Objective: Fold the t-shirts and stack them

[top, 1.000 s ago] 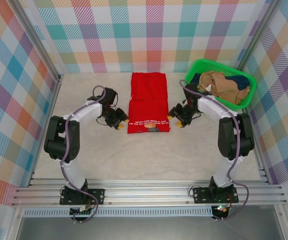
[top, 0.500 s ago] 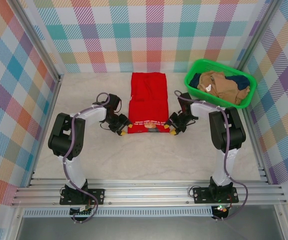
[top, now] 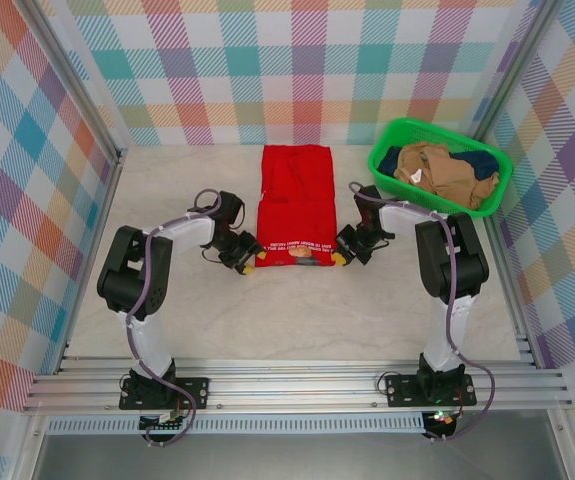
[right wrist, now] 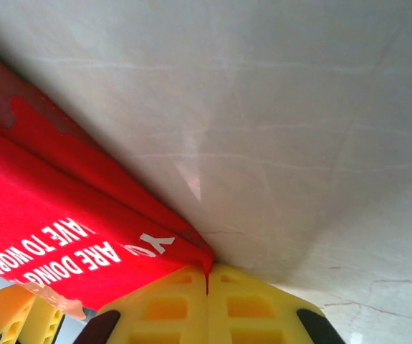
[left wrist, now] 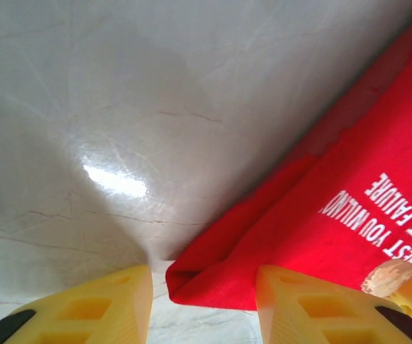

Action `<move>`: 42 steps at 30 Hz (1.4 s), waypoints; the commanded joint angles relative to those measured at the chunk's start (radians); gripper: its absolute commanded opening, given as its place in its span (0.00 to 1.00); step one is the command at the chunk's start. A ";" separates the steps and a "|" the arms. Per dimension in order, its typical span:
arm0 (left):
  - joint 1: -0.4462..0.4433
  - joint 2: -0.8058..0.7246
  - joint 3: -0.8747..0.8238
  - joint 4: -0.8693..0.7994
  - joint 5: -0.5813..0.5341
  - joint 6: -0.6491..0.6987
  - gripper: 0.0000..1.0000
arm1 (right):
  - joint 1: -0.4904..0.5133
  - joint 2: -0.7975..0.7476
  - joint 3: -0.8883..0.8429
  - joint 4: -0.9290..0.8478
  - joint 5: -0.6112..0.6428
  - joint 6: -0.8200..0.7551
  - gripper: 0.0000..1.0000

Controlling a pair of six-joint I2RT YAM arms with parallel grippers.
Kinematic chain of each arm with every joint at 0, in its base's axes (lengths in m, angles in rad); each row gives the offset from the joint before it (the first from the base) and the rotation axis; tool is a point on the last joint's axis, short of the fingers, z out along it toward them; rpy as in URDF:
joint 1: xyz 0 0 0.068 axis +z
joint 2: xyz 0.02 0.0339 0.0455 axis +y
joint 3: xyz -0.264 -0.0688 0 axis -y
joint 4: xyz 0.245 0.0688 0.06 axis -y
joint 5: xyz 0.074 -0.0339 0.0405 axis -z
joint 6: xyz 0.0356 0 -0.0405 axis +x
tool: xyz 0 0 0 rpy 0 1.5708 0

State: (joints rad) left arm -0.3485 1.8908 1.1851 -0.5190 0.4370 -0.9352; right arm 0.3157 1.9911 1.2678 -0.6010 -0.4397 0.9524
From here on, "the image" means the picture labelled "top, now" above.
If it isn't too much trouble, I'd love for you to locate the red t-shirt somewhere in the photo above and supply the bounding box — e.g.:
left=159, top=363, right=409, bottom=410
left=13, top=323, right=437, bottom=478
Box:
left=254, top=143, right=338, bottom=270

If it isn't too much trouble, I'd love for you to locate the green plastic basket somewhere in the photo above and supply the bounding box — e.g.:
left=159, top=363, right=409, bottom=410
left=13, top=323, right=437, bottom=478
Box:
left=366, top=117, right=513, bottom=220

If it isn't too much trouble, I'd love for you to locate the tan t-shirt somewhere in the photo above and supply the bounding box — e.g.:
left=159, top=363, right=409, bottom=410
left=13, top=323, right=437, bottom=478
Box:
left=394, top=142, right=501, bottom=211

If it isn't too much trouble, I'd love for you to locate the navy t-shirt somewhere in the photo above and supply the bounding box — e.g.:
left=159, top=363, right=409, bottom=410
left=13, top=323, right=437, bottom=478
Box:
left=377, top=145, right=499, bottom=181

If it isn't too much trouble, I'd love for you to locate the small circuit board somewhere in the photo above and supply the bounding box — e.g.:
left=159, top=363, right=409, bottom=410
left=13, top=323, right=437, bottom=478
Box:
left=138, top=410, right=191, bottom=434
left=424, top=409, right=461, bottom=432

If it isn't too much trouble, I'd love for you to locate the grey metal shelf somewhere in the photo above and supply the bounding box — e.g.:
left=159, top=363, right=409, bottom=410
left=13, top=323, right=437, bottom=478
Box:
left=31, top=430, right=568, bottom=480

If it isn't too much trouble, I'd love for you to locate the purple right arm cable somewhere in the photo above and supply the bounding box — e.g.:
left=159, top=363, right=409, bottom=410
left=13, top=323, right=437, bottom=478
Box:
left=348, top=180, right=497, bottom=444

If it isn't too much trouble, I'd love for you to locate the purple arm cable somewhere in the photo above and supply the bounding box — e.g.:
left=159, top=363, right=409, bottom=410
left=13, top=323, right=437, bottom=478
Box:
left=348, top=180, right=497, bottom=444
left=124, top=187, right=228, bottom=447

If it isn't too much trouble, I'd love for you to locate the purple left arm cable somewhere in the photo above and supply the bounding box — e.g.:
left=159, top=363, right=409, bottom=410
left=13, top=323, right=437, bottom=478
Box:
left=124, top=187, right=228, bottom=447

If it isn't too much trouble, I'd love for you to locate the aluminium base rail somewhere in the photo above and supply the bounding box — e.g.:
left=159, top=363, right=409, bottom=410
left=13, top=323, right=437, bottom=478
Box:
left=21, top=355, right=575, bottom=416

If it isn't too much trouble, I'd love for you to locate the perforated white cable tray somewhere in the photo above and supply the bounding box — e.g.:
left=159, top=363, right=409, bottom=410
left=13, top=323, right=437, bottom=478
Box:
left=46, top=418, right=426, bottom=435

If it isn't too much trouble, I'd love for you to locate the aluminium frame post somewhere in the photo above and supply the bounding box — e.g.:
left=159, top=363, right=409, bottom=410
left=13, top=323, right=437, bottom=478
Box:
left=471, top=0, right=561, bottom=146
left=26, top=0, right=128, bottom=166

